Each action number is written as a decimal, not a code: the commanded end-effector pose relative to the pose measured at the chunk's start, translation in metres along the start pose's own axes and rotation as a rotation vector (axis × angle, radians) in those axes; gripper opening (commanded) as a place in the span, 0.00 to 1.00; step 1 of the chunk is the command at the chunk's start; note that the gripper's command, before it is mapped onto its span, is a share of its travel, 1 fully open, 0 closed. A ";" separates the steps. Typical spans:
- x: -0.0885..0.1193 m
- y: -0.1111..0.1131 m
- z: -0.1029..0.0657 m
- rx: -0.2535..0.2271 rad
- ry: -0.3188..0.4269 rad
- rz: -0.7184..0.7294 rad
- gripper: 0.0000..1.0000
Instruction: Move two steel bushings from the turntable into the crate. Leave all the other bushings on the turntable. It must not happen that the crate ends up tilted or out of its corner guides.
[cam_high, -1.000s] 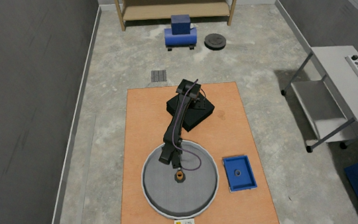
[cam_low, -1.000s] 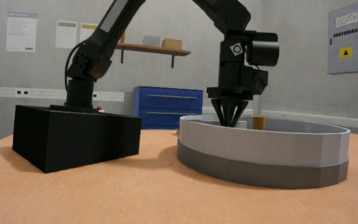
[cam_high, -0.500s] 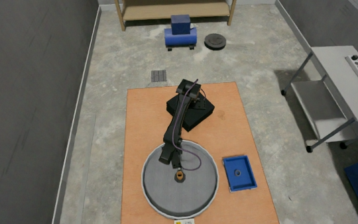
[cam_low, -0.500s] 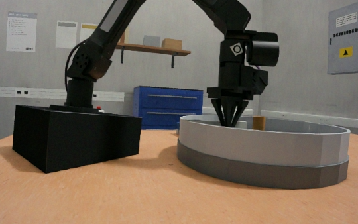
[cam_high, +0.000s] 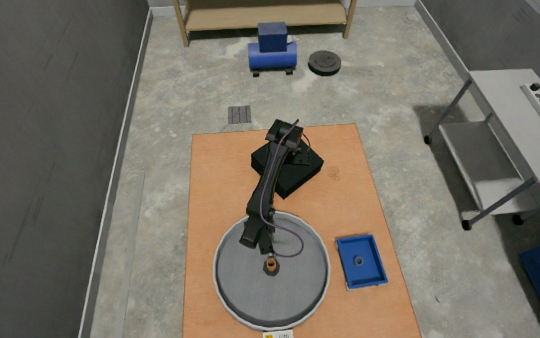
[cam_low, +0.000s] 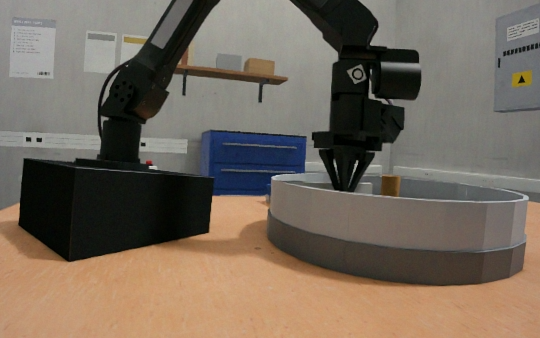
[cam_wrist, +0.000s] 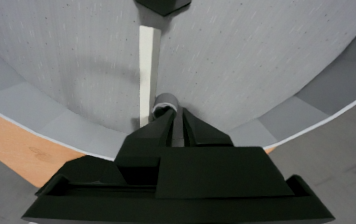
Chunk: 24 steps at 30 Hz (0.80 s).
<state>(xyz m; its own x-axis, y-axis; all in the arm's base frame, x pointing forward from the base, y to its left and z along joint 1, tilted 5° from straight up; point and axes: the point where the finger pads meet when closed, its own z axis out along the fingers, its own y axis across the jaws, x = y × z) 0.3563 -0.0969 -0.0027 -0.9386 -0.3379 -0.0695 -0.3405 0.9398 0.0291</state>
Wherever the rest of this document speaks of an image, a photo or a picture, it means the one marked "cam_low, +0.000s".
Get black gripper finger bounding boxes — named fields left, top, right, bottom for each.
left=319, top=149, right=356, bottom=192
left=334, top=149, right=375, bottom=193

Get bronze bushing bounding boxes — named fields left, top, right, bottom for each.
left=380, top=190, right=399, bottom=197
left=381, top=175, right=400, bottom=191

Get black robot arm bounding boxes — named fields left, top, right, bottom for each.
left=75, top=0, right=422, bottom=170

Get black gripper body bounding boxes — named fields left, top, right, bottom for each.
left=311, top=94, right=387, bottom=152

